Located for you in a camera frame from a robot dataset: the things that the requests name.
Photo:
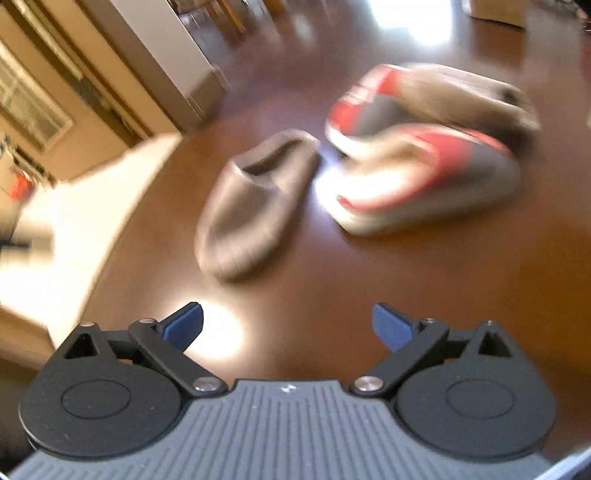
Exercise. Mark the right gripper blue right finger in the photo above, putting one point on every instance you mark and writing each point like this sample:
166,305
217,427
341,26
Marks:
415,345

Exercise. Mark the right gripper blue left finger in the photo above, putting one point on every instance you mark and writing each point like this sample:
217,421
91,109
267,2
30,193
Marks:
162,345

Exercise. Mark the beige quilted slipper front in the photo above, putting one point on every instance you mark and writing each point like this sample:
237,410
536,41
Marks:
254,199

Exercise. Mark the beige quilted slipper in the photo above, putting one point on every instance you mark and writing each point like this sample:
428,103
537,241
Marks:
254,199
451,96

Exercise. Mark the red grey slipper front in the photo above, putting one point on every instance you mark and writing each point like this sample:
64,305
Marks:
415,173

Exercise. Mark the red grey slipper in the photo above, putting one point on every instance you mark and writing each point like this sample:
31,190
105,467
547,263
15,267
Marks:
415,173
370,107

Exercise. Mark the red grey slipper back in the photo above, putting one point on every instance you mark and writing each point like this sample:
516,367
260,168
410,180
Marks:
370,107

